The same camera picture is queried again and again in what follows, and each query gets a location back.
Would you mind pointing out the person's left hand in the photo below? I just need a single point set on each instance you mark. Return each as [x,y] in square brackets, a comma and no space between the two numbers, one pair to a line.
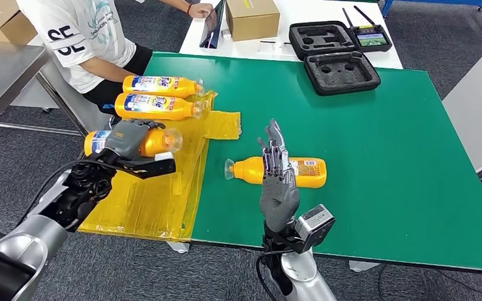
[201,11]

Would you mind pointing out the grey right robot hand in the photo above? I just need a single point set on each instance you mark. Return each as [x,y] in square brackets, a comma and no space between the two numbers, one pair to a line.
[278,199]

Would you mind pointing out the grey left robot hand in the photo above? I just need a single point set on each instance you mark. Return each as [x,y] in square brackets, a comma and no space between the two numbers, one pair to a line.
[126,141]

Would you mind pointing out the orange detergent bottle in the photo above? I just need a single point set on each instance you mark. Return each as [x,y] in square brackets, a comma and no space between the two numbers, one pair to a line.
[183,110]
[158,143]
[245,170]
[183,88]

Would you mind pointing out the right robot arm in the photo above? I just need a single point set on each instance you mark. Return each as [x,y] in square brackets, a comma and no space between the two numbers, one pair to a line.
[303,278]

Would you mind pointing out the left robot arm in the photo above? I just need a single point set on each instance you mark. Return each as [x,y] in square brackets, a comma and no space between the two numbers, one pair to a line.
[37,237]

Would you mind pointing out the person's left forearm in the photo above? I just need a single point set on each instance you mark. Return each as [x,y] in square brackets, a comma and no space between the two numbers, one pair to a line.
[174,3]

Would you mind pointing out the person's right forearm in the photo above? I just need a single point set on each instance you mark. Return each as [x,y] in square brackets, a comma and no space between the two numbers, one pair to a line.
[103,68]

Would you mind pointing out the red wristband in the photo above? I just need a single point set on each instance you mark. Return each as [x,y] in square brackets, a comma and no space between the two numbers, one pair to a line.
[189,9]

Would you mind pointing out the black tablet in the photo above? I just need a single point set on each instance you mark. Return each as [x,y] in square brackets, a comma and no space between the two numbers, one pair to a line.
[211,27]

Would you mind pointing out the small white charger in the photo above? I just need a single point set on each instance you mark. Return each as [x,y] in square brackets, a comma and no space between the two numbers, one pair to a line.
[226,34]

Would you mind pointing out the cardboard box with yellow mark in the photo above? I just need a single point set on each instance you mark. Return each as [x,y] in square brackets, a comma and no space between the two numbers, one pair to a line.
[252,20]

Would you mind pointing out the grey metal panel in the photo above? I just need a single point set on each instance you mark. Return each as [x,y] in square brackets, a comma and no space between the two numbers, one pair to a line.
[74,108]

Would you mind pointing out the yellow plastic sheet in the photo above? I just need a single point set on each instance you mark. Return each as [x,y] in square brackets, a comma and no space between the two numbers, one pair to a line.
[153,199]

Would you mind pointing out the black pen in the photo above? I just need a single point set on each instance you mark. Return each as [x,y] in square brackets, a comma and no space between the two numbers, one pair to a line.
[273,42]

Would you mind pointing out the clear plastic packet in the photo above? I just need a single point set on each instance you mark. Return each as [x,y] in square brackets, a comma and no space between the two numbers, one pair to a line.
[279,47]

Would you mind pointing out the white table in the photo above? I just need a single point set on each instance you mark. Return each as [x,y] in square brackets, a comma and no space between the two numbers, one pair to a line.
[307,12]

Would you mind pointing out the white table foot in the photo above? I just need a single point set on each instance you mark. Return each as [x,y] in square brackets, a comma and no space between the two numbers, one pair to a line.
[178,247]
[363,266]

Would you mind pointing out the person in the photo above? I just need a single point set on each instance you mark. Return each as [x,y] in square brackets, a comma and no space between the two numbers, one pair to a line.
[83,37]

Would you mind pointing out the black foam-lined case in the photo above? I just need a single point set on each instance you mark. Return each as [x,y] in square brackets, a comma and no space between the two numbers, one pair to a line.
[340,88]

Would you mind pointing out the steel table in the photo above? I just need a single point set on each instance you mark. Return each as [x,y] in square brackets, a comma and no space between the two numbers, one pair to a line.
[0,79]

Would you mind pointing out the black remote controller with antennas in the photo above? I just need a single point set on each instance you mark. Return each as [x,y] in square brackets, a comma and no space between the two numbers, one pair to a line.
[372,40]

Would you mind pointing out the plain cardboard box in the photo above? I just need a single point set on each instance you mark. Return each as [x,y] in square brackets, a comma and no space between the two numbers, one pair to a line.
[0,21]

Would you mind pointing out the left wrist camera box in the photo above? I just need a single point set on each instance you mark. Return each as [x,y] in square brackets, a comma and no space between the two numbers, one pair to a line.
[153,168]

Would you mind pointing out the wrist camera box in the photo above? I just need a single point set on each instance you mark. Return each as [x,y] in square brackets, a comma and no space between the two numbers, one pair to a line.
[316,228]
[153,168]

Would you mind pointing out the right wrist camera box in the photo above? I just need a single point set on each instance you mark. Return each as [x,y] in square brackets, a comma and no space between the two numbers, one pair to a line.
[316,228]

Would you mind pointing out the blue cart frame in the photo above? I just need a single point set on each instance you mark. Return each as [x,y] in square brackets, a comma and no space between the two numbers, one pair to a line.
[432,2]

